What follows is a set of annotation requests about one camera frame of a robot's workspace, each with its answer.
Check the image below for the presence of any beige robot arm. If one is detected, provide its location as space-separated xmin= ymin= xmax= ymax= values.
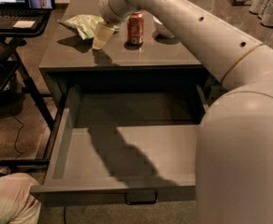
xmin=99 ymin=0 xmax=273 ymax=224

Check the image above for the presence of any orange soda can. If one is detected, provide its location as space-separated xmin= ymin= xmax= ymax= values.
xmin=127 ymin=11 xmax=144 ymax=46

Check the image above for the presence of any person's knee in beige trousers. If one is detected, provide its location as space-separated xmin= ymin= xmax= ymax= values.
xmin=0 ymin=173 xmax=41 ymax=224

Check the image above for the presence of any metal drawer handle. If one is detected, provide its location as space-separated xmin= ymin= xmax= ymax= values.
xmin=124 ymin=190 xmax=158 ymax=205

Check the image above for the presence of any black laptop stand cart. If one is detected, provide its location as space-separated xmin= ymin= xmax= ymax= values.
xmin=0 ymin=8 xmax=57 ymax=168

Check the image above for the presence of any smartphone on stand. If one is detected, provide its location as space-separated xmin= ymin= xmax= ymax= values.
xmin=25 ymin=0 xmax=55 ymax=9

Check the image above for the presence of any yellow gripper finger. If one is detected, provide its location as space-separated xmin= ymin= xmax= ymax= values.
xmin=93 ymin=22 xmax=115 ymax=49

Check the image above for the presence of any white ceramic bowl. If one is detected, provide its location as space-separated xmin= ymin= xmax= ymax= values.
xmin=152 ymin=17 xmax=174 ymax=38

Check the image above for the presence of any grey counter cabinet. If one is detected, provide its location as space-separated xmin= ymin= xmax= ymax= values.
xmin=38 ymin=0 xmax=273 ymax=110

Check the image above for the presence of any black cable on floor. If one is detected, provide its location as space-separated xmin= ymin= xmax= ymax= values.
xmin=10 ymin=107 xmax=26 ymax=161

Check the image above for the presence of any black laptop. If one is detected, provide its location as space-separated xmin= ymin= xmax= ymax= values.
xmin=0 ymin=0 xmax=49 ymax=32

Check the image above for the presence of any yellow sticky note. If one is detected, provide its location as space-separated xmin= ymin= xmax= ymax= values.
xmin=13 ymin=21 xmax=35 ymax=28

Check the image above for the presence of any open grey top drawer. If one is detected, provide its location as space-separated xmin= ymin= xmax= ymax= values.
xmin=31 ymin=87 xmax=208 ymax=206

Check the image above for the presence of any green jalapeno chip bag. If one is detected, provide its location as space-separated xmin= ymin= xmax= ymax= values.
xmin=58 ymin=14 xmax=121 ymax=41

